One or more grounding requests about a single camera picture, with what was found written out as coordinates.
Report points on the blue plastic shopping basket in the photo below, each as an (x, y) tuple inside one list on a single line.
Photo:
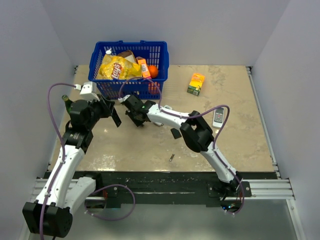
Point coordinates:
[(154, 52)]

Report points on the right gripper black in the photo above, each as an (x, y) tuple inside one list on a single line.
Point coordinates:
[(138, 123)]

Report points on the yellow green juice carton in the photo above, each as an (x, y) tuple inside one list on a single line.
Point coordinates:
[(196, 83)]

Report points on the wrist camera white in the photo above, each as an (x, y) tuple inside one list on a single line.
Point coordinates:
[(123, 99), (88, 91)]

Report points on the yellow Lays chips bag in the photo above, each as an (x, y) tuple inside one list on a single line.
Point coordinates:
[(118, 68)]

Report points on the orange fruit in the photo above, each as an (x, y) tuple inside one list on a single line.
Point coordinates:
[(153, 71)]

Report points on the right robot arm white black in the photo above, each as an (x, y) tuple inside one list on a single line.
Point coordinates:
[(195, 131)]

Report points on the white remote control dark keypad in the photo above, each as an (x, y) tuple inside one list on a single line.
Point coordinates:
[(218, 118)]

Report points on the orange carton in basket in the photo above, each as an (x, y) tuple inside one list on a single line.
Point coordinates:
[(144, 67)]

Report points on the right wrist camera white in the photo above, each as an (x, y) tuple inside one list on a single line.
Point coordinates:
[(123, 99)]

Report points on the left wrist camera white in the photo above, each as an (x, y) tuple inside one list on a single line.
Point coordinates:
[(88, 91)]

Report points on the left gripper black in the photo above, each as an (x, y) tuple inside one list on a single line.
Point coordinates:
[(106, 105)]

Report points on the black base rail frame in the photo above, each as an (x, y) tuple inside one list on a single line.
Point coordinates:
[(167, 188)]

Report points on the green glass bottle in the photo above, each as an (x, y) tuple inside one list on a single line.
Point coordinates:
[(67, 102)]

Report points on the black remote battery cover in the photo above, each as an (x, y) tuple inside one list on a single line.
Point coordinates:
[(175, 133)]

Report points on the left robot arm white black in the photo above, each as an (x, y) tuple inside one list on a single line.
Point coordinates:
[(51, 213)]

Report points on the white capped bottle in basket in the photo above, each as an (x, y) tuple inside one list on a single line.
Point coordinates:
[(109, 51)]

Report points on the brown bread loaf bag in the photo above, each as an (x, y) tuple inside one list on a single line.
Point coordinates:
[(128, 55)]

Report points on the white remote control green screen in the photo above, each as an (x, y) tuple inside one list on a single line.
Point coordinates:
[(161, 124)]

